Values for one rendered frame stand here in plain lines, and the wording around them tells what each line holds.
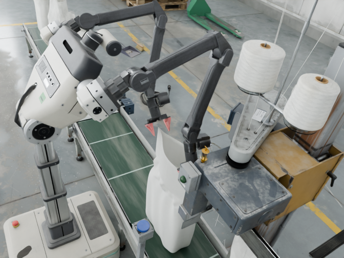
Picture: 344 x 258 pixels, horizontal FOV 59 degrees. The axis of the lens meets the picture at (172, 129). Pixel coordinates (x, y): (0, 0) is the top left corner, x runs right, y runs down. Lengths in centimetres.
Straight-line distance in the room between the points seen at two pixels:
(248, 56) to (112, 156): 158
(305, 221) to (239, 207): 195
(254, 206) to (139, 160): 152
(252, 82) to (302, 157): 37
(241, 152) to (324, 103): 31
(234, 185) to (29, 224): 157
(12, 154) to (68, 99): 195
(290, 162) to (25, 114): 112
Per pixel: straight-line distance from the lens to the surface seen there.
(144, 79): 116
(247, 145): 114
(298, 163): 129
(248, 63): 119
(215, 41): 127
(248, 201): 106
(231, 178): 111
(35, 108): 141
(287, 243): 275
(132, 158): 246
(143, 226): 151
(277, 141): 136
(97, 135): 267
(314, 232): 294
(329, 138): 141
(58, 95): 130
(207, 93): 133
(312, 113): 108
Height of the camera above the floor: 213
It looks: 39 degrees down
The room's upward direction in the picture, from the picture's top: 8 degrees clockwise
